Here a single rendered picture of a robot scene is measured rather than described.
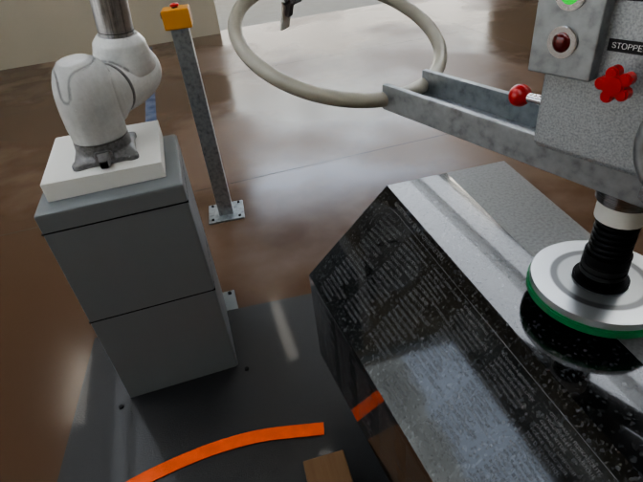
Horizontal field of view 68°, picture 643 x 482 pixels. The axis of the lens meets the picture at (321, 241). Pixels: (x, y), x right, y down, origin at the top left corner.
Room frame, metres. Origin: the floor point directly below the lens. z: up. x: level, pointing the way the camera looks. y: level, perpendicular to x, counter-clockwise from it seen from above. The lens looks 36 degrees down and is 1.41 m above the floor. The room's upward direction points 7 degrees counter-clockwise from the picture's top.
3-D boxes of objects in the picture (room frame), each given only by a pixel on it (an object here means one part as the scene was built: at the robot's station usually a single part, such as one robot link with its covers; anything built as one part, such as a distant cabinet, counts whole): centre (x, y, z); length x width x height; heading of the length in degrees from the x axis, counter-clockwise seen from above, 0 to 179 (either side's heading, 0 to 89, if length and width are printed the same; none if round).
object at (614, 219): (0.57, -0.45, 1.00); 0.07 x 0.07 x 0.04
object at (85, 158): (1.34, 0.60, 0.88); 0.22 x 0.18 x 0.06; 16
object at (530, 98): (0.64, -0.32, 1.15); 0.08 x 0.03 x 0.03; 33
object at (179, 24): (2.35, 0.52, 0.54); 0.20 x 0.20 x 1.09; 7
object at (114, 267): (1.36, 0.61, 0.40); 0.50 x 0.50 x 0.80; 13
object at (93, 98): (1.36, 0.60, 1.02); 0.18 x 0.16 x 0.22; 161
